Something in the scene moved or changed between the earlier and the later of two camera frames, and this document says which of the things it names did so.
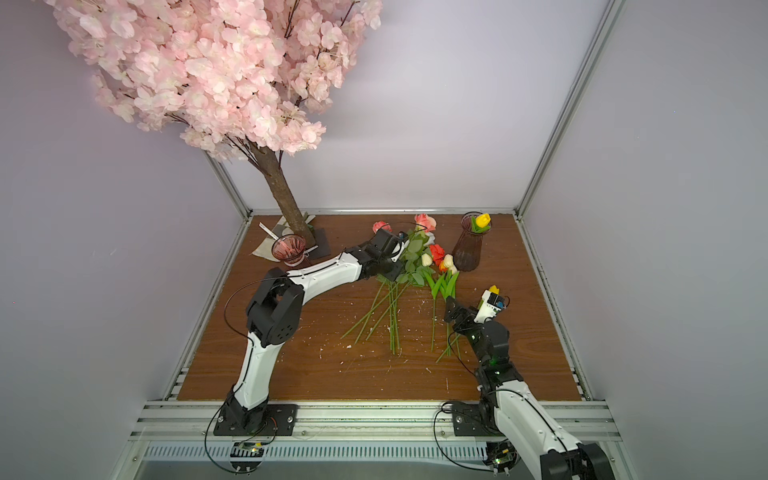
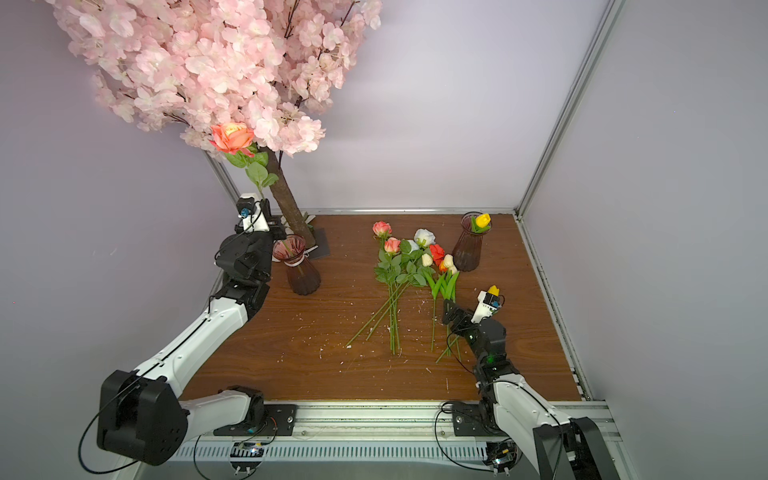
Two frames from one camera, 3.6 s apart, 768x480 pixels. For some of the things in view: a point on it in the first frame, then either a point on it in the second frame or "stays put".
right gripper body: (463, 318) stays put
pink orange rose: (425, 222) → (236, 140)
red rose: (438, 253) stays put
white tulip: (435, 287) stays put
